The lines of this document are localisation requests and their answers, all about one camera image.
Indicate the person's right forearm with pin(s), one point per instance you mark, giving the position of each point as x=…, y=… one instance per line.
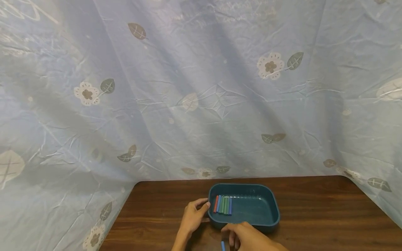
x=277, y=247

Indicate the person's left index finger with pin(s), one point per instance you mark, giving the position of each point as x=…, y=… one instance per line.
x=199, y=201

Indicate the person's right fingers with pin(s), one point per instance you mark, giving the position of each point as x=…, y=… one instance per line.
x=232, y=239

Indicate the person's left forearm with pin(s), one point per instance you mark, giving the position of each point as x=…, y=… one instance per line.
x=181, y=241

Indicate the person's right index finger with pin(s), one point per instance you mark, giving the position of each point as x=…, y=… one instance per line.
x=230, y=227

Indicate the person's left hand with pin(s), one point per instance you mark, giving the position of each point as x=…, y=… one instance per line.
x=191, y=217

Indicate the person's left thumb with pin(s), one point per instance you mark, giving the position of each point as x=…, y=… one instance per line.
x=204, y=208

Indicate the teal rectangular tray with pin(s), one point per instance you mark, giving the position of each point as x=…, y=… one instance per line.
x=251, y=212

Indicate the row of coloured sticks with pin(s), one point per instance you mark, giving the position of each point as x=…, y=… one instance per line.
x=224, y=205

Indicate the person's right hand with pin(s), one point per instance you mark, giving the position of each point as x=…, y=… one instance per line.
x=248, y=234

